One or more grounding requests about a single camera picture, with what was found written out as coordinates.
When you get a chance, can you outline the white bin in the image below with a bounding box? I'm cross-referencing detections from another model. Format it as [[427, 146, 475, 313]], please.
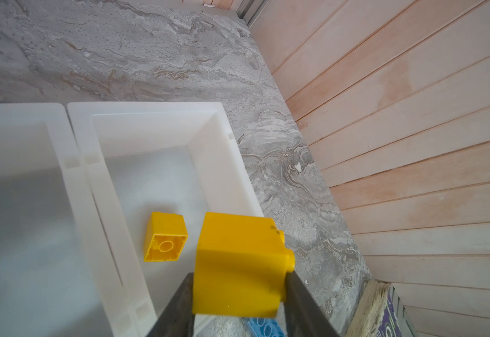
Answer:
[[0, 103, 112, 336], [67, 102, 263, 336]]

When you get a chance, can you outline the yellow small brick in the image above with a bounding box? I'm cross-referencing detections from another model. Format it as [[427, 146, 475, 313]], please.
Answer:
[[192, 212, 296, 319], [143, 212, 188, 262]]

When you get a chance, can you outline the right white bin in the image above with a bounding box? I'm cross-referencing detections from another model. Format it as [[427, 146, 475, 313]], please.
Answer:
[[67, 102, 263, 336]]

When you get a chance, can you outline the blue brick far right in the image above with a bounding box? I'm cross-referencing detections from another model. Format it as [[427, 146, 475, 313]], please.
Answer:
[[246, 317, 286, 337]]

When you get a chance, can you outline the purple book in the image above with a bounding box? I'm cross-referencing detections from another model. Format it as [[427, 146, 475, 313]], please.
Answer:
[[346, 279, 419, 337]]

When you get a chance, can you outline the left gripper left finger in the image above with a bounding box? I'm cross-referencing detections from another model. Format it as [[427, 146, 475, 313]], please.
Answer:
[[147, 272, 195, 337]]

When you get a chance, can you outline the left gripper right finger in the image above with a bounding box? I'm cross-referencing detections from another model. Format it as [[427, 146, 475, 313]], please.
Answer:
[[284, 272, 340, 337]]

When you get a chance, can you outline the middle white bin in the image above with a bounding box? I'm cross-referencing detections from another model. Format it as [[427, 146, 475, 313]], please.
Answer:
[[0, 103, 112, 336]]

